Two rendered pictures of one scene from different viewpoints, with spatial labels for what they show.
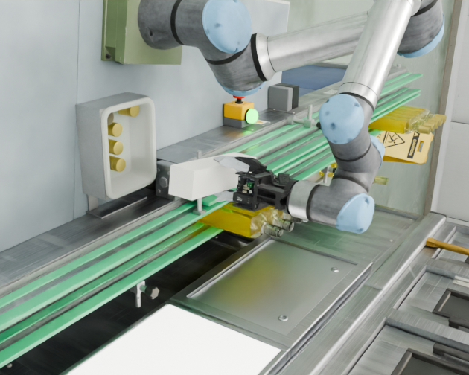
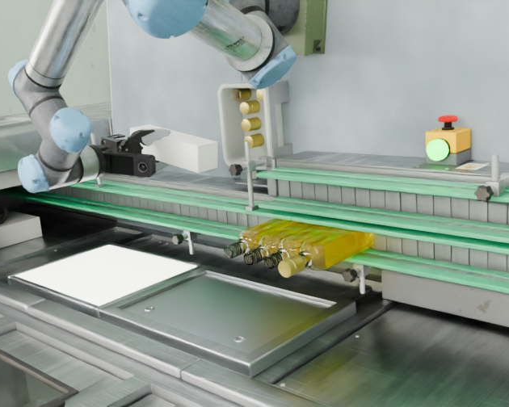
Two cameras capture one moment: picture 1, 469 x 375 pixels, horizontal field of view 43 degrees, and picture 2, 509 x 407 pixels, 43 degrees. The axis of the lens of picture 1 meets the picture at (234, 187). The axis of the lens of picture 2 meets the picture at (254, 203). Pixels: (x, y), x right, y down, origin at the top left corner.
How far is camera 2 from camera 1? 2.21 m
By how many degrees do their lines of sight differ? 94
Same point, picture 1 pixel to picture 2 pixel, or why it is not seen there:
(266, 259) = (277, 303)
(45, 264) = (163, 182)
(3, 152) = (193, 104)
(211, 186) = (148, 150)
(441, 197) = not seen: outside the picture
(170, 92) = (342, 91)
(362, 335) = (109, 357)
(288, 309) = (162, 312)
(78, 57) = not seen: hidden behind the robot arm
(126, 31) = not seen: hidden behind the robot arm
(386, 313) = (140, 376)
